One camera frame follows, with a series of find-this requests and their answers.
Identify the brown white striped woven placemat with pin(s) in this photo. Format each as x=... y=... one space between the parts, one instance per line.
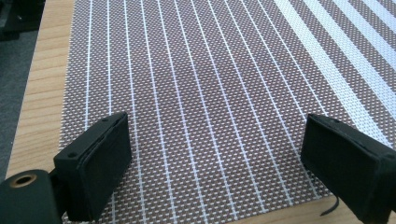
x=211 y=93

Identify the dark equipment base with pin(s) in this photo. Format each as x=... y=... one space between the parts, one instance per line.
x=18 y=15

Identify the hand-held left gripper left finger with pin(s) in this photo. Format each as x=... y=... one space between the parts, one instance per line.
x=93 y=161

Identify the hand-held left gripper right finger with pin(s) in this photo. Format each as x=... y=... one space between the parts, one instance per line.
x=348 y=161

